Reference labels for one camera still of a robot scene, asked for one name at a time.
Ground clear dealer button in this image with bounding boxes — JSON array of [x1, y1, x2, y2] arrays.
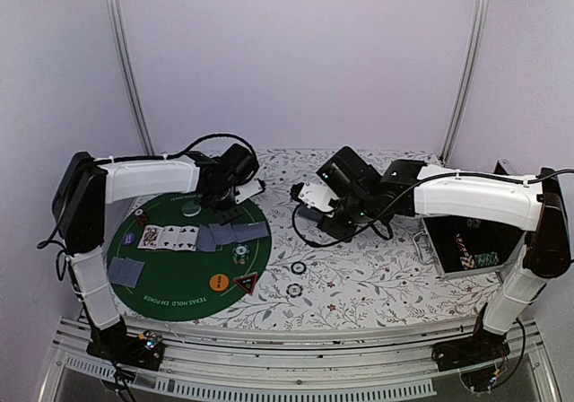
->
[[181, 201, 202, 218]]

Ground community blue card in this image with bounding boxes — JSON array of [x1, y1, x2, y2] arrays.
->
[[196, 225, 217, 252], [209, 223, 237, 246]]

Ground dealt blue card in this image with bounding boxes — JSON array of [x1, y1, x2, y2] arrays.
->
[[116, 259, 145, 288], [108, 257, 130, 286], [232, 222, 269, 243]]

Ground face-up club card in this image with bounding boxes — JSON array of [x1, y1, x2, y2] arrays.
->
[[175, 225, 198, 251], [157, 225, 180, 250]]

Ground green white chip stack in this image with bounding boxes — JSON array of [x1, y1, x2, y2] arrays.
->
[[232, 245, 249, 266]]

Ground red black chip stack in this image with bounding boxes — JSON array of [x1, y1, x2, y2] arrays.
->
[[134, 208, 149, 227]]

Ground queen of hearts card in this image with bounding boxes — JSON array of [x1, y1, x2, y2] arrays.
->
[[137, 224, 163, 249]]

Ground black white poker chip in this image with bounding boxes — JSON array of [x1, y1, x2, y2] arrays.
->
[[291, 261, 307, 275]]

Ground orange big blind button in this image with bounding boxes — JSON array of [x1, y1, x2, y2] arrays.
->
[[209, 274, 230, 293]]

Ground black red triangular chip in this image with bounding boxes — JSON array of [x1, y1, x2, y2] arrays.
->
[[233, 272, 258, 295]]

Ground purple small blind button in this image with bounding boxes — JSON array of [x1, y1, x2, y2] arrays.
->
[[121, 233, 136, 246]]

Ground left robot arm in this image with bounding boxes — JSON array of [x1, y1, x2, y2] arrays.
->
[[37, 133, 264, 371]]

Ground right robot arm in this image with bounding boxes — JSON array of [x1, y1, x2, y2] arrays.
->
[[296, 147, 572, 371]]

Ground floral tablecloth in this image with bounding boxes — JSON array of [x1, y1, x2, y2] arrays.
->
[[91, 148, 506, 331]]

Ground green poker mat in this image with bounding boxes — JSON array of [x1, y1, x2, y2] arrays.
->
[[107, 194, 272, 322]]

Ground poker chips in case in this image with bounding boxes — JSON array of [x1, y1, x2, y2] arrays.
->
[[454, 218, 500, 270]]

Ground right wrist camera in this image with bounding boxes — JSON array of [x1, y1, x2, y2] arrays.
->
[[290, 182, 339, 213]]

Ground front aluminium rail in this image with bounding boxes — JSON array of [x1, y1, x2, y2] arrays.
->
[[39, 318, 562, 401]]

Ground left aluminium frame post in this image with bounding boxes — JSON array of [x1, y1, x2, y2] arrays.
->
[[106, 0, 155, 155]]

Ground aluminium frame post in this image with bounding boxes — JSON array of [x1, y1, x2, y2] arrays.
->
[[106, 0, 155, 155], [439, 0, 490, 165]]

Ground right aluminium frame post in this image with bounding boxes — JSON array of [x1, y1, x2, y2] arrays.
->
[[439, 0, 490, 165]]

